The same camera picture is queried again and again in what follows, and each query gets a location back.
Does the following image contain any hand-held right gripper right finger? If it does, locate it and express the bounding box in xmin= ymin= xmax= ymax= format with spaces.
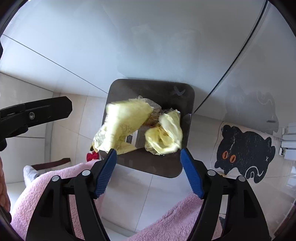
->
xmin=180 ymin=148 xmax=271 ymax=241

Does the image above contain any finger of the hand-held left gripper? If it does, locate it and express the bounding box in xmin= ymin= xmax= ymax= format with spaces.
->
xmin=0 ymin=96 xmax=73 ymax=140

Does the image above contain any slipper with red bow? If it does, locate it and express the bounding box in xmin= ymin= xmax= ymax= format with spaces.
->
xmin=86 ymin=151 xmax=102 ymax=163

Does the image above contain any yellow paper wrapper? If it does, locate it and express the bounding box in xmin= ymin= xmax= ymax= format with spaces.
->
xmin=144 ymin=109 xmax=184 ymax=155
xmin=92 ymin=98 xmax=154 ymax=156

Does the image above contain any person's left forearm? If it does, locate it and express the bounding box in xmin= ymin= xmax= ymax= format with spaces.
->
xmin=0 ymin=157 xmax=12 ymax=222

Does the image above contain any white plastic rack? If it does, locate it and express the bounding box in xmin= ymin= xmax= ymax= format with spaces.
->
xmin=278 ymin=126 xmax=296 ymax=161

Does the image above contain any orange snack packet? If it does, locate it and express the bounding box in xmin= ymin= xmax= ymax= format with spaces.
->
xmin=142 ymin=111 xmax=165 ymax=128

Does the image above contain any dark square trash bin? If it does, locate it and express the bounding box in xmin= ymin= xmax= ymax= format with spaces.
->
xmin=102 ymin=78 xmax=195 ymax=179

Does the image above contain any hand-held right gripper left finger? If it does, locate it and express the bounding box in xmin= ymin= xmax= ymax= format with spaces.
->
xmin=25 ymin=148 xmax=117 ymax=241

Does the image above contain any black cat floor mat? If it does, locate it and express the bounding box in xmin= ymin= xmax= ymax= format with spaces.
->
xmin=212 ymin=121 xmax=277 ymax=184

